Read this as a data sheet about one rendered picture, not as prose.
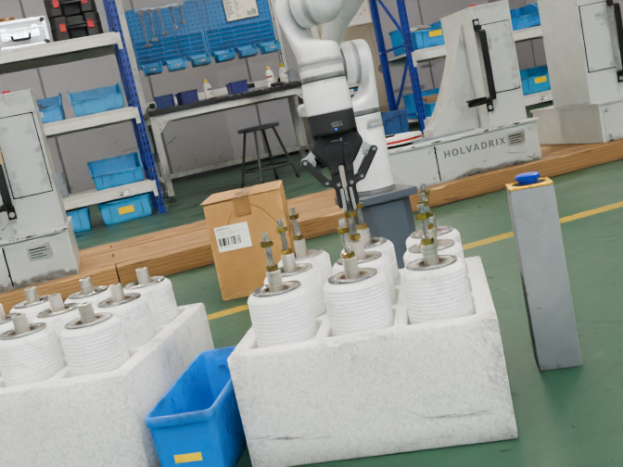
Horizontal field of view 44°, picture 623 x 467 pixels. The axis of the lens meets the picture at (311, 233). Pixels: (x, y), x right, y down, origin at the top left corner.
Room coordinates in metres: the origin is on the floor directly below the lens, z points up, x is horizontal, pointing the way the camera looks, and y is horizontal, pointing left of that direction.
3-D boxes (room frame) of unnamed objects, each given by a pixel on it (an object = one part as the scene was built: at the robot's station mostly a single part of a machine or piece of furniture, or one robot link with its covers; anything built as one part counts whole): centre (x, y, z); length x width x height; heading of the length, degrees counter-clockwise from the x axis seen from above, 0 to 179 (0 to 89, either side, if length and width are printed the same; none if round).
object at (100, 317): (1.19, 0.38, 0.25); 0.08 x 0.08 x 0.01
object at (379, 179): (1.68, -0.16, 0.39); 0.09 x 0.09 x 0.17; 15
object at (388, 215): (1.68, -0.15, 0.15); 0.15 x 0.15 x 0.30; 15
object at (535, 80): (6.66, -2.08, 0.36); 0.50 x 0.38 x 0.21; 13
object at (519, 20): (6.68, -2.07, 0.90); 0.50 x 0.38 x 0.21; 13
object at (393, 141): (3.51, -0.44, 0.29); 0.30 x 0.30 x 0.06
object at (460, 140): (3.58, -0.63, 0.45); 0.82 x 0.57 x 0.74; 105
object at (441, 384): (1.23, -0.07, 0.09); 0.39 x 0.39 x 0.18; 79
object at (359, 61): (1.68, -0.16, 0.54); 0.09 x 0.09 x 0.17; 10
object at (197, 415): (1.20, 0.22, 0.06); 0.30 x 0.11 x 0.12; 170
